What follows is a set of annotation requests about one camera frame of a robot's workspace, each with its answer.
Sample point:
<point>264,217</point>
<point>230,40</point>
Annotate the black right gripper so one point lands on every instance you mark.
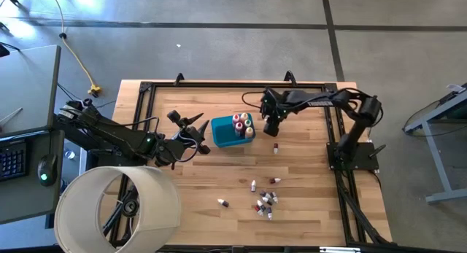
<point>272,126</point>

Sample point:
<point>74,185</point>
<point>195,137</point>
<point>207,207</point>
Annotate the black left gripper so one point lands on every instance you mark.
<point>175,147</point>

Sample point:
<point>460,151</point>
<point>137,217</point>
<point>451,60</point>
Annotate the small brown dropper bottle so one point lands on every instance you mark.
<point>276,147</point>

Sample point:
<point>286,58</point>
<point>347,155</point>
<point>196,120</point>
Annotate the large green-tipped colouring bottle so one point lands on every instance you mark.
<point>248,123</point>

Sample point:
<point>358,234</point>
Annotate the blue plastic bin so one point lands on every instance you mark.
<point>222,134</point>

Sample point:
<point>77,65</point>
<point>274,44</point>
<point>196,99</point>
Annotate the large yellow-tipped colouring bottle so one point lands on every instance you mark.
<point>244,116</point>

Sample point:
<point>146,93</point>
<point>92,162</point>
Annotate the large bottle pink-red tip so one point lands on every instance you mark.
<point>236,119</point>

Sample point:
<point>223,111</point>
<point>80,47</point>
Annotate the small blue dropper bottle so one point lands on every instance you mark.
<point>269,213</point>

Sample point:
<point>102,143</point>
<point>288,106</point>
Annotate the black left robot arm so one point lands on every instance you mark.
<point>109,132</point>

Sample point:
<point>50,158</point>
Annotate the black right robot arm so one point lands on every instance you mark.
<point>317,100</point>

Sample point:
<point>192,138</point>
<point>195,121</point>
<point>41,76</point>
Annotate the small maroon dropper bottle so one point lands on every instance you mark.
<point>273,180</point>

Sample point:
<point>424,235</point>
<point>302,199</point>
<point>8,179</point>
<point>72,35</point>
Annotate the small purple dropper bottle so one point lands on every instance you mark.
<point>253,186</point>

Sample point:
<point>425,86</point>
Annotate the small grey dropper bottle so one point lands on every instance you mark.
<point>274,197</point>

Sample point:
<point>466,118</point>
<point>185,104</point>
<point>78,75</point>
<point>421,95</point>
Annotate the small dark green dropper bottle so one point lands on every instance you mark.
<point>268,201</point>

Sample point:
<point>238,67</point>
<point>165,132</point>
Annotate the small black dropper bottle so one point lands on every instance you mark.
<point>259,202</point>

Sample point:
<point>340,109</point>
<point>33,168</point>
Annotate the small red-label dropper bottle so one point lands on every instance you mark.
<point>258,210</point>

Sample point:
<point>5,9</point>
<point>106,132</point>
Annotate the cream drum lampshade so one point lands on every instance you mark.
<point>157,209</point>

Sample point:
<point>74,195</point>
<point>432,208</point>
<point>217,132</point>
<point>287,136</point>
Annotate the black lamp socket stand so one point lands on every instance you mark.
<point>130,208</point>

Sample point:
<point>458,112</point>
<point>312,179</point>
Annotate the small silver cap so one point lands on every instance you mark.
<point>69,154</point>

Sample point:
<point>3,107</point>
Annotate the black computer mouse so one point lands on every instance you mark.
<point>47,169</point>

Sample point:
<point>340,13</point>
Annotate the grey metal side table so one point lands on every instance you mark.
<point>434,151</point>

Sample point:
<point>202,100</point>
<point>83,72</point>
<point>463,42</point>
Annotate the grey desk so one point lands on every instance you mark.
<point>25,81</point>

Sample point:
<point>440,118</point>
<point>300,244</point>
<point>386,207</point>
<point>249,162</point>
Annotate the black keyboard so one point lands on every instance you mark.
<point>12,160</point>

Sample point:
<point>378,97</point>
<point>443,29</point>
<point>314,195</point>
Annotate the black aluminium table frame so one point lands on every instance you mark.
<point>219,85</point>

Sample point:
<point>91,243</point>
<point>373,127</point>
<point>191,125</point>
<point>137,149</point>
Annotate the black frame bracket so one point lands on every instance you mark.
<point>290,78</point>
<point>178,79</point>

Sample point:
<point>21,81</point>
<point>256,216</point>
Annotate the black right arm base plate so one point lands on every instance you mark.
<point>361,156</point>

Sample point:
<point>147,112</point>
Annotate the silver metal bracket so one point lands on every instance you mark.
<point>339,250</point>

